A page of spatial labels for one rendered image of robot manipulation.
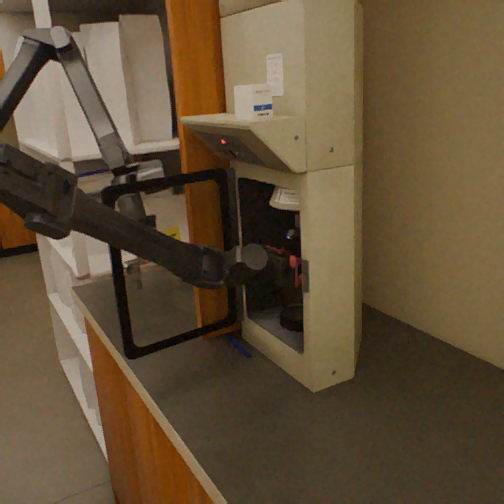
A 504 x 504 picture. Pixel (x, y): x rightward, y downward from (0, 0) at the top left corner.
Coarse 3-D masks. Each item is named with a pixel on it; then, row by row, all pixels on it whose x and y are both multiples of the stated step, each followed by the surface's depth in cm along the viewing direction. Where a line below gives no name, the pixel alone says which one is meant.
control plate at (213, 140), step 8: (200, 136) 120; (208, 136) 116; (216, 136) 112; (224, 136) 108; (216, 144) 117; (224, 144) 113; (232, 144) 109; (240, 144) 106; (240, 152) 111; (248, 152) 107; (248, 160) 113; (256, 160) 109
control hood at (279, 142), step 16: (192, 128) 119; (208, 128) 110; (224, 128) 103; (240, 128) 97; (256, 128) 94; (272, 128) 96; (288, 128) 97; (304, 128) 99; (208, 144) 122; (256, 144) 100; (272, 144) 96; (288, 144) 98; (304, 144) 100; (240, 160) 117; (272, 160) 102; (288, 160) 99; (304, 160) 100
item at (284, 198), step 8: (280, 192) 116; (288, 192) 114; (296, 192) 113; (272, 200) 118; (280, 200) 115; (288, 200) 114; (296, 200) 113; (280, 208) 115; (288, 208) 114; (296, 208) 113
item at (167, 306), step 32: (160, 192) 119; (192, 192) 123; (160, 224) 120; (192, 224) 125; (128, 256) 118; (128, 288) 119; (160, 288) 124; (192, 288) 129; (224, 288) 134; (160, 320) 126; (192, 320) 131
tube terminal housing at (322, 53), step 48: (288, 0) 96; (336, 0) 96; (240, 48) 114; (288, 48) 99; (336, 48) 98; (288, 96) 102; (336, 96) 100; (336, 144) 103; (336, 192) 106; (240, 240) 132; (336, 240) 109; (336, 288) 112; (336, 336) 115
